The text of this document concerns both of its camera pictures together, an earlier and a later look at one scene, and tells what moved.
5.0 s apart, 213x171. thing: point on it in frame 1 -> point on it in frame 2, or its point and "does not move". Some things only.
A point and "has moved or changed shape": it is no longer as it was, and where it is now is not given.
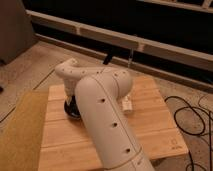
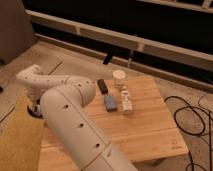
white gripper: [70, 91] -> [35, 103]
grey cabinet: [16, 31] does not move
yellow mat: [21, 136] does not move
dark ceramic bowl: [72, 108] has moved or changed shape
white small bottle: [127, 104] does not move
